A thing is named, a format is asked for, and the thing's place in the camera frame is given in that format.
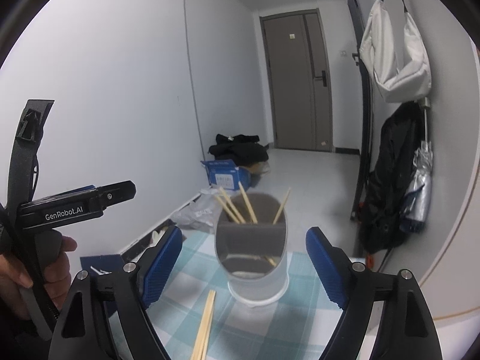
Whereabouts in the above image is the black hanging jacket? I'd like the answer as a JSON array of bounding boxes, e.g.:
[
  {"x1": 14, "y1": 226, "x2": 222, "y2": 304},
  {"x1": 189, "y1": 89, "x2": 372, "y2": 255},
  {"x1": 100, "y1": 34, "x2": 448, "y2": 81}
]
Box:
[{"x1": 359, "y1": 102, "x2": 425, "y2": 254}]

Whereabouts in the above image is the black framed glass door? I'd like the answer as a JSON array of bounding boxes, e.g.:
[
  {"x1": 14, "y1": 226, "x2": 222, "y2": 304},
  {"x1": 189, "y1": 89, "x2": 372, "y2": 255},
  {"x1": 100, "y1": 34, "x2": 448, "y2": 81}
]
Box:
[{"x1": 337, "y1": 0, "x2": 376, "y2": 222}]

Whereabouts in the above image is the grey plastic bag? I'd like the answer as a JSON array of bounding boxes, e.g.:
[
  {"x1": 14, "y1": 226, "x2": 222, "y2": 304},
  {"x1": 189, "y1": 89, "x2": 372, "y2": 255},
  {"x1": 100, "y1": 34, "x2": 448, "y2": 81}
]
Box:
[{"x1": 171, "y1": 189, "x2": 222, "y2": 234}]

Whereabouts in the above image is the teal plaid placemat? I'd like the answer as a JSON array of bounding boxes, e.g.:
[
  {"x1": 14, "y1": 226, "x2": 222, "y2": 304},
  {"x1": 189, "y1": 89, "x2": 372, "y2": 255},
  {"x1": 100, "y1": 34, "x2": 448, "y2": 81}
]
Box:
[{"x1": 147, "y1": 232, "x2": 342, "y2": 359}]

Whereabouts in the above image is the blue cardboard box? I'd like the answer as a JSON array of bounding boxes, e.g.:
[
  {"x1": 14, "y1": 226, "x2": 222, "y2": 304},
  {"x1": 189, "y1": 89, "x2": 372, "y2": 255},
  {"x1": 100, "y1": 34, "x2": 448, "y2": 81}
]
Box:
[{"x1": 201, "y1": 159, "x2": 251, "y2": 191}]

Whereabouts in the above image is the white hanging bag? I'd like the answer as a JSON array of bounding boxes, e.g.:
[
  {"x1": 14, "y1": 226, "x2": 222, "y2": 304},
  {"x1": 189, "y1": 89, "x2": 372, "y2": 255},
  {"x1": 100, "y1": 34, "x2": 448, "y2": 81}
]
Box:
[{"x1": 360, "y1": 0, "x2": 432, "y2": 103}]

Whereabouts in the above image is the grey entrance door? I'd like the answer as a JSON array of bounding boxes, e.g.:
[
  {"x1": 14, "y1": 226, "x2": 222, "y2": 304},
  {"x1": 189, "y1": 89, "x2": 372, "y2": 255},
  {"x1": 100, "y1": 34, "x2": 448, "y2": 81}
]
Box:
[{"x1": 260, "y1": 10, "x2": 334, "y2": 152}]

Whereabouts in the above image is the person's left hand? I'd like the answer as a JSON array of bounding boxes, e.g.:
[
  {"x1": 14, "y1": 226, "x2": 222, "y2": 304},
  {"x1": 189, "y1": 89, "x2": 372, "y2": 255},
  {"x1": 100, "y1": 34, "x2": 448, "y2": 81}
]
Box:
[{"x1": 1, "y1": 236, "x2": 77, "y2": 320}]

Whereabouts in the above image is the black wrist strap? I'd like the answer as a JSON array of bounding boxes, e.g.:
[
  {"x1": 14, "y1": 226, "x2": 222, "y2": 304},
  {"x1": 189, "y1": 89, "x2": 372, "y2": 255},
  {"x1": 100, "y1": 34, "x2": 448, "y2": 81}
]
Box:
[{"x1": 6, "y1": 98, "x2": 56, "y2": 211}]

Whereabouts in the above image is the black clothes pile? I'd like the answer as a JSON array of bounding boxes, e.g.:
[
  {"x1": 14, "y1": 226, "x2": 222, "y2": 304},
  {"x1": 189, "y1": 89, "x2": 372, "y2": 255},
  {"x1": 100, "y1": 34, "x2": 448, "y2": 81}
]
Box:
[{"x1": 208, "y1": 134, "x2": 269, "y2": 167}]

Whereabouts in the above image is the white utensil holder cup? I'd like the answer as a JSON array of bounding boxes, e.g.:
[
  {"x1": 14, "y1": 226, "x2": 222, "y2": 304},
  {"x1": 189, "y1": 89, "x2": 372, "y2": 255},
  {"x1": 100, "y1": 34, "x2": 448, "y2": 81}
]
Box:
[{"x1": 215, "y1": 193, "x2": 289, "y2": 308}]

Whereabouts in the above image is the silver folded umbrella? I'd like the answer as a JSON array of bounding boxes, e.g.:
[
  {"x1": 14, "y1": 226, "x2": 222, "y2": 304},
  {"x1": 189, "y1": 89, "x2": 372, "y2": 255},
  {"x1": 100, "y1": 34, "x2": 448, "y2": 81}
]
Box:
[{"x1": 400, "y1": 97, "x2": 434, "y2": 234}]

